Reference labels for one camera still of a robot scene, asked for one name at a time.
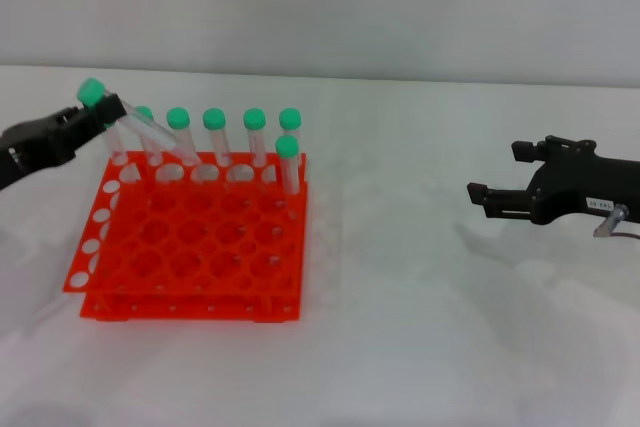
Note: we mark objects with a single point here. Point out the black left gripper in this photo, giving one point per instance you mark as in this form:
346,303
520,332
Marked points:
45,142

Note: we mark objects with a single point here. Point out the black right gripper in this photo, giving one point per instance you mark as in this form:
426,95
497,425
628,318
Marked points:
570,182

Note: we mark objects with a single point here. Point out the green capped clear test tube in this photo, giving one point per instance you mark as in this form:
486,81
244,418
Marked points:
214,118
178,117
118,147
290,118
287,146
91,90
254,118
142,112

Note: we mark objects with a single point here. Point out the orange plastic test tube rack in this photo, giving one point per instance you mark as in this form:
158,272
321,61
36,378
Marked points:
200,242

